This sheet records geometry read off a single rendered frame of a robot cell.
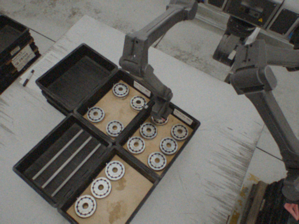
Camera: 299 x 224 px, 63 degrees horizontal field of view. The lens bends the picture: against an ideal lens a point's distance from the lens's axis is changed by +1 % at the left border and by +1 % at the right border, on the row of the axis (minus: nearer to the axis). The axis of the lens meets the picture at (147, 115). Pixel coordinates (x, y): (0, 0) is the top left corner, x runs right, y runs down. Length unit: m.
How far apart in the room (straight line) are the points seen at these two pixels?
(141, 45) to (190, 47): 2.20
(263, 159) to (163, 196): 1.33
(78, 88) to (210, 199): 1.03
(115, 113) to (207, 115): 0.62
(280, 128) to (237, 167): 0.79
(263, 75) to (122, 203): 0.90
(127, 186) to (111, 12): 2.40
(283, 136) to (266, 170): 1.65
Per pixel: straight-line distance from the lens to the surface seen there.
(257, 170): 2.48
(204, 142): 1.59
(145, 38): 0.81
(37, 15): 3.37
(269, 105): 0.80
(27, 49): 2.40
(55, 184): 1.37
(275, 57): 0.87
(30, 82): 1.84
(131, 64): 0.83
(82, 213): 1.29
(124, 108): 1.47
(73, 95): 1.55
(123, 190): 1.31
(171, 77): 1.78
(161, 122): 1.41
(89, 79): 1.60
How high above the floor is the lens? 2.12
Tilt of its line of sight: 63 degrees down
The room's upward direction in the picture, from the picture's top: 10 degrees clockwise
